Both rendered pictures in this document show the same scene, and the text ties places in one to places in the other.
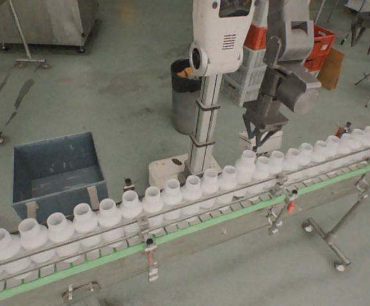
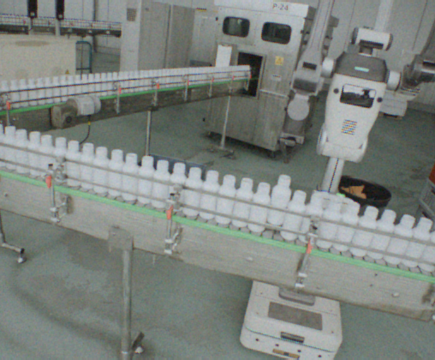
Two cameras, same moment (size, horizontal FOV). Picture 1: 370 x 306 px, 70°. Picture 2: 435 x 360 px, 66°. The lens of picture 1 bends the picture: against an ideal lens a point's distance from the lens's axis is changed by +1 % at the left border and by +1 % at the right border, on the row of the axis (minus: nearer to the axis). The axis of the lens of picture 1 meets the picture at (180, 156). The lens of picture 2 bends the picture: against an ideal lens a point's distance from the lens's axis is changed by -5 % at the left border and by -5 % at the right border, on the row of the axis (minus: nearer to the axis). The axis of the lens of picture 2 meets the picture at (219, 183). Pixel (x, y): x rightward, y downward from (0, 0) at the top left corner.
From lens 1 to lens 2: 0.76 m
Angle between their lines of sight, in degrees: 35
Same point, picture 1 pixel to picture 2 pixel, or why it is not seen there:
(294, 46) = (302, 75)
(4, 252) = (98, 160)
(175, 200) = (209, 186)
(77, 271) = (124, 207)
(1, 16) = (219, 110)
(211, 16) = (333, 99)
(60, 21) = (264, 125)
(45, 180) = not seen: hidden behind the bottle
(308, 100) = (299, 108)
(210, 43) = (330, 123)
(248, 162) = (280, 183)
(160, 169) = not seen: hidden behind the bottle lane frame
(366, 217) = not seen: outside the picture
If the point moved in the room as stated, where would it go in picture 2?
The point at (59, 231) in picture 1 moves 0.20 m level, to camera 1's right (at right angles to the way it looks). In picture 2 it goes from (128, 164) to (169, 185)
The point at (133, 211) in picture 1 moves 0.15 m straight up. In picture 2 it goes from (176, 177) to (181, 135)
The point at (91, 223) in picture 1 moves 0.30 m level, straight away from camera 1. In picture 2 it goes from (148, 171) to (172, 145)
